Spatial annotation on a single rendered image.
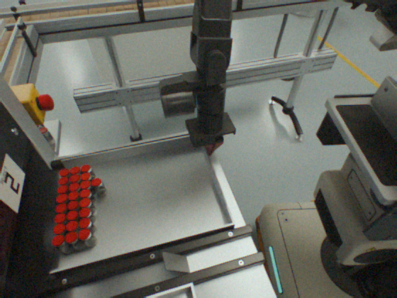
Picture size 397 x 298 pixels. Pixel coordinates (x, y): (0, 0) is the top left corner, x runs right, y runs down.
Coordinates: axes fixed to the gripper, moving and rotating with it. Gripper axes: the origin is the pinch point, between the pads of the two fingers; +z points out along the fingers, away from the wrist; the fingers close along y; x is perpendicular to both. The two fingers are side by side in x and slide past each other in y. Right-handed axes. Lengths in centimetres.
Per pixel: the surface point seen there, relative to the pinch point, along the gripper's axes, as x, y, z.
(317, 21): -87, -90, 15
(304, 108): -97, -115, 91
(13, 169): 4.3, 37.5, -12.5
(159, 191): 6.8, 14.0, 2.0
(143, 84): -85, 11, 35
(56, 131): -20.6, 38.1, 2.1
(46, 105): -16.1, 35.0, -10.0
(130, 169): -1.4, 19.9, 2.0
